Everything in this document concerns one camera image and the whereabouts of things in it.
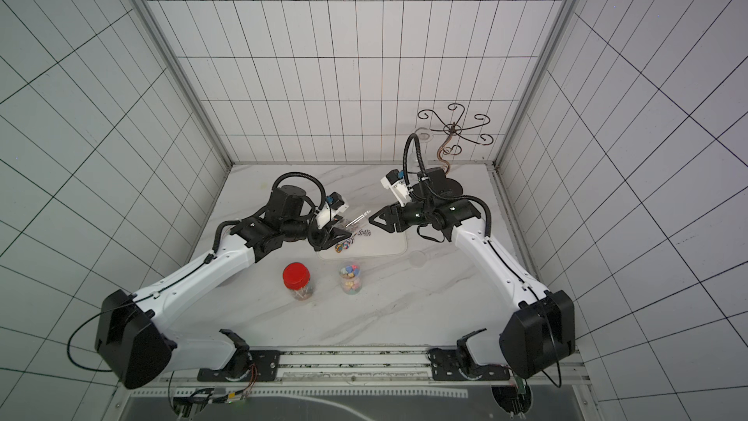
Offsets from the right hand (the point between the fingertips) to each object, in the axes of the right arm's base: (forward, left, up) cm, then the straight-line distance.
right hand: (378, 211), depth 76 cm
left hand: (-4, +10, -4) cm, 12 cm away
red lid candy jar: (-14, +22, -12) cm, 29 cm away
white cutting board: (+5, +4, -24) cm, 24 cm away
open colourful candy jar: (-13, +7, -16) cm, 22 cm away
